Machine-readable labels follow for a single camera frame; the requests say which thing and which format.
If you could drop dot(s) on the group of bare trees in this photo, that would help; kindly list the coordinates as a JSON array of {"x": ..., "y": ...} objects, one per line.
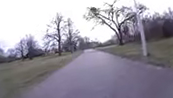
[{"x": 57, "y": 39}]

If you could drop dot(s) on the grey asphalt path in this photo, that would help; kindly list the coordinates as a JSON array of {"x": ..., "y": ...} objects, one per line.
[{"x": 93, "y": 84}]

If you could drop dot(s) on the wide spreading bare tree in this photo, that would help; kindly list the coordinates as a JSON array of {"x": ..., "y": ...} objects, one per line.
[{"x": 119, "y": 32}]

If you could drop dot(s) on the pale lamp pole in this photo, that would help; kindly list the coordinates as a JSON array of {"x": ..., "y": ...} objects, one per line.
[{"x": 142, "y": 35}]

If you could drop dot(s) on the grass verge with field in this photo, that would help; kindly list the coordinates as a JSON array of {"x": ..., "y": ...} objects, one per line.
[{"x": 14, "y": 75}]

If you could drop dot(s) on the dark hedge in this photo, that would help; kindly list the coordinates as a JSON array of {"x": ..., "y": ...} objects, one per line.
[{"x": 169, "y": 28}]

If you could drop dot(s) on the grass verge with leaves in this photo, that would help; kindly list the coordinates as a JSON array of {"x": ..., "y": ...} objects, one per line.
[{"x": 172, "y": 50}]

